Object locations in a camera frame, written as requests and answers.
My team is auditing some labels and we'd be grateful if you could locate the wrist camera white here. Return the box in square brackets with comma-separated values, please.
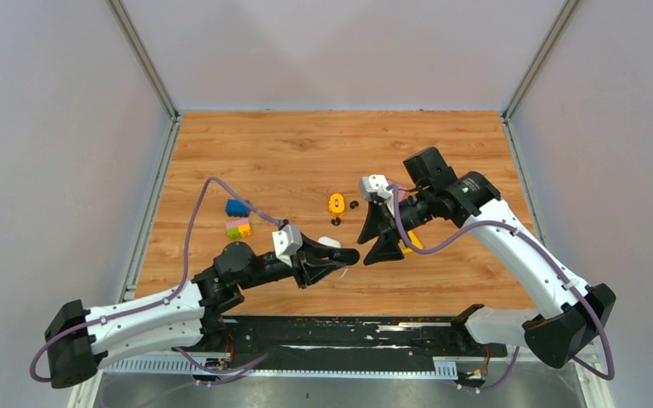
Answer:
[359, 174, 394, 202]
[271, 224, 303, 267]

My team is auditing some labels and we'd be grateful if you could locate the white slotted cable duct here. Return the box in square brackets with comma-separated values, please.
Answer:
[104, 354, 459, 381]

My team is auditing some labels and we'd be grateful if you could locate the pink green orange brick stack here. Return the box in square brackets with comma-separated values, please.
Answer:
[224, 218, 253, 241]

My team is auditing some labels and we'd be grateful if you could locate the yellow triangular toy frame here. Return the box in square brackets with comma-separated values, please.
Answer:
[401, 231, 423, 255]

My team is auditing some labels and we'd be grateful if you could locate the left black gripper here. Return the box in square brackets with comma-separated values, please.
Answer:
[238, 229, 346, 291]

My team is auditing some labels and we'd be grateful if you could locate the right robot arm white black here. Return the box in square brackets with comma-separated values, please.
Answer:
[357, 147, 616, 368]

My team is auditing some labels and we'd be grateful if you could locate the white earbud charging case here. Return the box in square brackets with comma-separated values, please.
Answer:
[317, 236, 342, 248]

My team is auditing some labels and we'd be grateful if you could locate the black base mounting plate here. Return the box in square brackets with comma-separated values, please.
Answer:
[185, 315, 508, 373]

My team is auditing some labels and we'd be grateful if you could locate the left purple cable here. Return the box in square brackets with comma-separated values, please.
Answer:
[29, 176, 288, 389]

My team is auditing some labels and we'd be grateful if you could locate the black earbud charging case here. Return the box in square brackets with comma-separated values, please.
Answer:
[330, 248, 361, 265]

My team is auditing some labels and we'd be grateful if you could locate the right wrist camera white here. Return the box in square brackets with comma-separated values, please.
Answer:
[359, 174, 394, 202]

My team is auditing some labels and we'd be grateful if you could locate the blue toy brick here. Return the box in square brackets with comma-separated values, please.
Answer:
[224, 199, 251, 218]

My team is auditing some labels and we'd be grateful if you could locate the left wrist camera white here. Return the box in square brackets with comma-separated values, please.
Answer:
[271, 224, 303, 267]

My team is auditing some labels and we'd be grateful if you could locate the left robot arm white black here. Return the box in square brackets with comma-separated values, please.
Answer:
[43, 236, 360, 389]

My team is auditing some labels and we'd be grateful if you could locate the yellow traffic light block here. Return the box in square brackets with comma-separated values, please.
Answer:
[328, 193, 345, 218]

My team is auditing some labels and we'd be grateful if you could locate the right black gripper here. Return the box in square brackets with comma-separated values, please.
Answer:
[356, 186, 435, 264]

